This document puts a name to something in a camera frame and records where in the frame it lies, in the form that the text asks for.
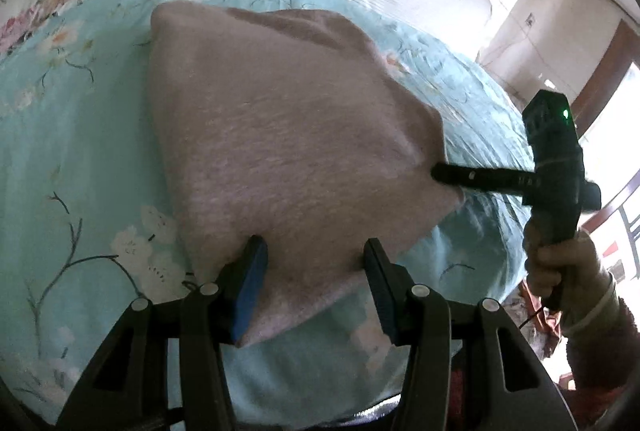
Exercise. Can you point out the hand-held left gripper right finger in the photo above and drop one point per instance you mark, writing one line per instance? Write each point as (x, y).
(382, 292)

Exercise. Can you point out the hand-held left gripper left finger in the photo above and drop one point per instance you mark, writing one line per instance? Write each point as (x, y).
(250, 291)

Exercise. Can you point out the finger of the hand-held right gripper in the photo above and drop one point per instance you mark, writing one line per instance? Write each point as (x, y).
(475, 178)

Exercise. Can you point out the pink towel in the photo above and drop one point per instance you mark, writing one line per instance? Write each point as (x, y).
(280, 136)

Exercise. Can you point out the person's right forearm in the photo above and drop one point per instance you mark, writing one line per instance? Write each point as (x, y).
(605, 351)

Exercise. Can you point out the person's right hand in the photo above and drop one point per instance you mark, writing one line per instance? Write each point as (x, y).
(585, 271)

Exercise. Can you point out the teal floral bed sheet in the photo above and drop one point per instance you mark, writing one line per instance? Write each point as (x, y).
(75, 161)

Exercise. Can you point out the dark furniture frame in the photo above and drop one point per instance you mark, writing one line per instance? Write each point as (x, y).
(627, 221)

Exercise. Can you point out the wooden door frame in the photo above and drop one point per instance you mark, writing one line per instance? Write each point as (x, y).
(605, 71)

